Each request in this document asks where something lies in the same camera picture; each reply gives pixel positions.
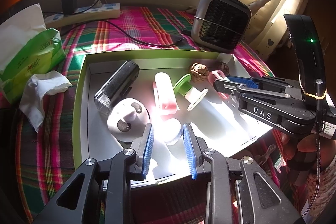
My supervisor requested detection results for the pink white clip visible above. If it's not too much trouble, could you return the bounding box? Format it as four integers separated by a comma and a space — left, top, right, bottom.
207, 70, 230, 100

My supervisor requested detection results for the walnut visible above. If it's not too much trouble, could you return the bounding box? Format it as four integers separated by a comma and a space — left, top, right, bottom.
189, 63, 209, 83
216, 61, 230, 75

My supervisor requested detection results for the green white thread spool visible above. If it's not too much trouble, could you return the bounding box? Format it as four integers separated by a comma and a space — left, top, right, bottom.
173, 74, 208, 111

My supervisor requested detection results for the pink cylindrical case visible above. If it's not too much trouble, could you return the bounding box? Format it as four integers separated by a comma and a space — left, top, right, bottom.
153, 72, 177, 115

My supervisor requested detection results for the white round roll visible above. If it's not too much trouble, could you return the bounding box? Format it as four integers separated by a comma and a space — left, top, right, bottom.
158, 118, 182, 145

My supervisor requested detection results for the white earbud case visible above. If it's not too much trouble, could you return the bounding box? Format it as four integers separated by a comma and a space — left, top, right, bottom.
107, 98, 150, 143

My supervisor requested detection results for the right hand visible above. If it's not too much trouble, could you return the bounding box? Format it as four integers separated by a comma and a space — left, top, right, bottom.
281, 133, 335, 170

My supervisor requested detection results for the grey mini fan heater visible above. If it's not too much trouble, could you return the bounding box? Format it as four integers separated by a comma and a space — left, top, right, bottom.
191, 0, 252, 53

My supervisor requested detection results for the green cardboard box tray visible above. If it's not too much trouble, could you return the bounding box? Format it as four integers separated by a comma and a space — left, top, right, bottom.
72, 50, 270, 187

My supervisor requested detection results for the crumpled white tissue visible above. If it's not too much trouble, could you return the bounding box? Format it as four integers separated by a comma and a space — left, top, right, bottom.
19, 71, 72, 133

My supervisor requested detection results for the white power strip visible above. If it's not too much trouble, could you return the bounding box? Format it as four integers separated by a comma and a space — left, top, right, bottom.
45, 3, 122, 29

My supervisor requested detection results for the green tissue pack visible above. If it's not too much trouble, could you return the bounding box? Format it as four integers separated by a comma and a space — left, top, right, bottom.
1, 4, 66, 103

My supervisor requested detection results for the black charger adapter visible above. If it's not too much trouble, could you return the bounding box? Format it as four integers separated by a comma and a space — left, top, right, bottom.
61, 0, 77, 15

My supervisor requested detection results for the black charger cable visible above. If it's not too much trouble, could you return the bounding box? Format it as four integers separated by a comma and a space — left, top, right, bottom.
43, 0, 185, 48

